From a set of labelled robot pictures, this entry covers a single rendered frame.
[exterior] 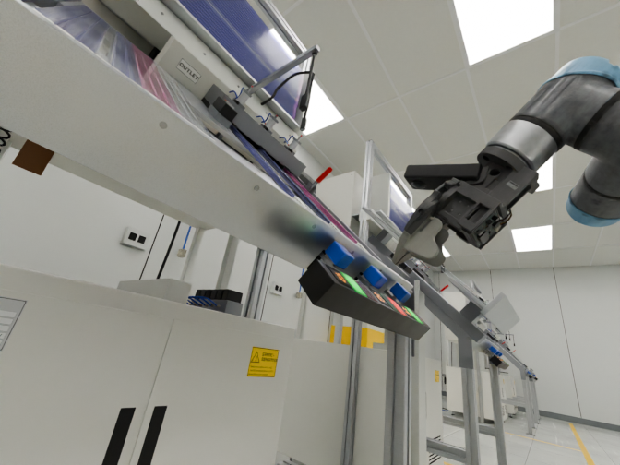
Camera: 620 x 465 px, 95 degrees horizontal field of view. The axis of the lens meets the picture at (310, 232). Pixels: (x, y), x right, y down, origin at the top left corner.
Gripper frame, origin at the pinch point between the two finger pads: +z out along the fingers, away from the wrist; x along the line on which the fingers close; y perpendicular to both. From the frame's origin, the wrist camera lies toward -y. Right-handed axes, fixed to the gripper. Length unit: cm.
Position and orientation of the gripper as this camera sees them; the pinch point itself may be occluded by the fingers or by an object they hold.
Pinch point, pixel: (397, 255)
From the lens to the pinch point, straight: 47.5
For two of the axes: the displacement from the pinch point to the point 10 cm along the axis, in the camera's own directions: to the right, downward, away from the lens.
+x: 6.0, 3.8, 7.1
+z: -6.6, 7.4, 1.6
